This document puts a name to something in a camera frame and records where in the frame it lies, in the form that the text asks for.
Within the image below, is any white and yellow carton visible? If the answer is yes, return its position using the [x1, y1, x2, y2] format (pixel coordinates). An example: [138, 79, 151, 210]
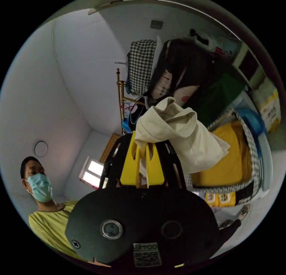
[259, 88, 282, 133]

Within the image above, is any beige t-shirt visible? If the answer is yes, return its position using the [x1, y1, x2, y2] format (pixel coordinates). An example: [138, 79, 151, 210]
[135, 97, 231, 175]

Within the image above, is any white shelf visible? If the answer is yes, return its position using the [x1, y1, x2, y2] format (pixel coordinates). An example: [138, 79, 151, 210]
[232, 42, 265, 89]

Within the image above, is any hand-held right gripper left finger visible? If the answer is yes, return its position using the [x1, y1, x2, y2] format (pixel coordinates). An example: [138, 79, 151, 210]
[119, 132, 141, 189]

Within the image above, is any clothes rack with hanging clothes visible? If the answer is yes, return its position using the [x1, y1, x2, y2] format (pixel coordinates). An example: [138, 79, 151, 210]
[116, 35, 246, 135]

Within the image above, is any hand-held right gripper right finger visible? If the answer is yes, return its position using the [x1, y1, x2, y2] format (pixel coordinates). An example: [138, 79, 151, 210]
[145, 142, 165, 188]

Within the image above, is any person's body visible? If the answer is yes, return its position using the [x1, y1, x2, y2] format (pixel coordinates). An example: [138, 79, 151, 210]
[20, 156, 250, 265]

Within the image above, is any window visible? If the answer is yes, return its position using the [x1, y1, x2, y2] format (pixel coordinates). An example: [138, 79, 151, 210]
[78, 156, 106, 189]

